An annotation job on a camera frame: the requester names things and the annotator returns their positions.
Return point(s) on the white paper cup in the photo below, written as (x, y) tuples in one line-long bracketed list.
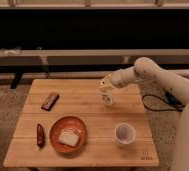
[(125, 134)]

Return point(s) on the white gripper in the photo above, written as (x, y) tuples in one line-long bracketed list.
[(106, 84)]

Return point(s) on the white top shelf rail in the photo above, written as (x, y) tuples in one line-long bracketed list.
[(95, 4)]

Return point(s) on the white lower rail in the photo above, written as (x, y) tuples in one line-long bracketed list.
[(91, 57)]

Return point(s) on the orange round plate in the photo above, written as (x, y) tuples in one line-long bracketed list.
[(74, 124)]

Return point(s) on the dark brown sausage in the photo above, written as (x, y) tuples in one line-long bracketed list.
[(40, 136)]

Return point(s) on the brown chocolate bar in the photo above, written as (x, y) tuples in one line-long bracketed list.
[(50, 101)]

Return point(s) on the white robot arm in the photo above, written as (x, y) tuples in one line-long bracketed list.
[(145, 68)]

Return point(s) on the wooden table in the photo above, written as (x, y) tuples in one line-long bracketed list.
[(81, 98)]

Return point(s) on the white bread slice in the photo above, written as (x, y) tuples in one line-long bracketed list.
[(69, 138)]

